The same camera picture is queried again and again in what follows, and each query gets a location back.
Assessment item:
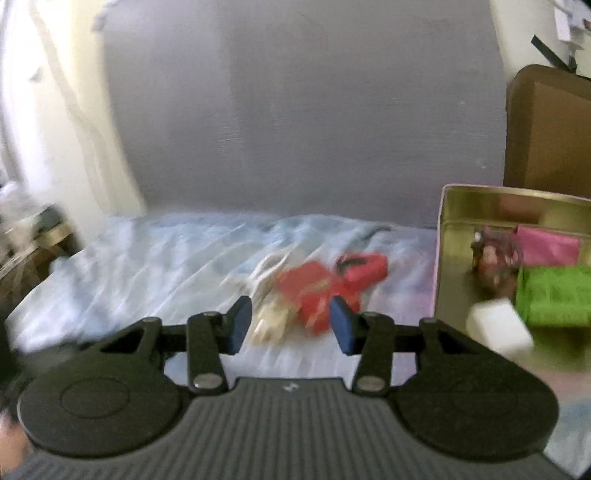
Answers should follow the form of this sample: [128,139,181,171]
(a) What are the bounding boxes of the brown cushion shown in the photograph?
[503,65,591,201]

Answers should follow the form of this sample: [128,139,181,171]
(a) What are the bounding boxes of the red box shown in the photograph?
[277,261,356,333]

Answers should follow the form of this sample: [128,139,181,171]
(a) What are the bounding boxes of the blue patterned bedsheet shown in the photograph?
[4,212,591,416]

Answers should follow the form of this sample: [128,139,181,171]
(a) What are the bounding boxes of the grey foam board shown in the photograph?
[104,0,509,228]

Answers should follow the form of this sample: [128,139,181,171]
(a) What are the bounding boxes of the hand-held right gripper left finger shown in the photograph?
[99,295,254,394]

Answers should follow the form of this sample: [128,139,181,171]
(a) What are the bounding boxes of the red stapler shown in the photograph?
[335,251,389,305]

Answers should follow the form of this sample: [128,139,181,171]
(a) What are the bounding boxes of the dark box with cables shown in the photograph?
[0,180,79,278]

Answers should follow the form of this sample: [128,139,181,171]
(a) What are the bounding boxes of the green packet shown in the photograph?
[515,265,591,328]

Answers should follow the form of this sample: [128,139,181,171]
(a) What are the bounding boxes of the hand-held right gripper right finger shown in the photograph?
[330,295,481,394]

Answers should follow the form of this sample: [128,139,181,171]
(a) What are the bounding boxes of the white charger cube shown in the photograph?
[465,298,535,358]

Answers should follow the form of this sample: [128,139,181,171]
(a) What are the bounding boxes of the red toy figurine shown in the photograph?
[471,228,522,291]

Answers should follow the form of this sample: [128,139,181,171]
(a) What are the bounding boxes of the magenta pouch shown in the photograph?
[515,225,581,267]

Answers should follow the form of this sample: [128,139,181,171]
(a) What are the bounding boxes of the gold bell ornament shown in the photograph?
[252,300,291,344]

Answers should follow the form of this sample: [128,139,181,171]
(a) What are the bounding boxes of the white power strip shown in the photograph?
[551,0,591,42]

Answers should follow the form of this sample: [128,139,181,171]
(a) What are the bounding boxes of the short black tape strip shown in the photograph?
[531,34,579,73]

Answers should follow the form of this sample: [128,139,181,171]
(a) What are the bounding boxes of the pink tin box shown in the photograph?
[431,184,591,374]

